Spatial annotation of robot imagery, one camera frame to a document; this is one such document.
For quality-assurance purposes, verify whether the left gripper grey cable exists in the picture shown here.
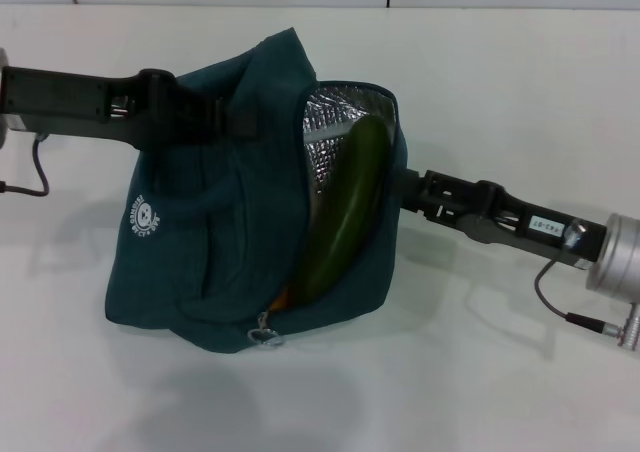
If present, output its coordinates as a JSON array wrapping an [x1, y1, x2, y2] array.
[[0, 134, 51, 197]]

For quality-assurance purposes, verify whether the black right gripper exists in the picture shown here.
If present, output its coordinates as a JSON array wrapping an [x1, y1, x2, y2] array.
[[395, 166, 610, 274]]

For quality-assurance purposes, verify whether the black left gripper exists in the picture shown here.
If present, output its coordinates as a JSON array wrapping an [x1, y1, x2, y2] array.
[[0, 66, 262, 151]]

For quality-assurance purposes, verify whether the dark teal insulated lunch bag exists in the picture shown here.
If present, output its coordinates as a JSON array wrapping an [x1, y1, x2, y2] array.
[[105, 27, 411, 346]]

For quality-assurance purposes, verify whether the green cucumber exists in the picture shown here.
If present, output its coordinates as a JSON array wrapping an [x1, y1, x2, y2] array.
[[292, 116, 390, 307]]

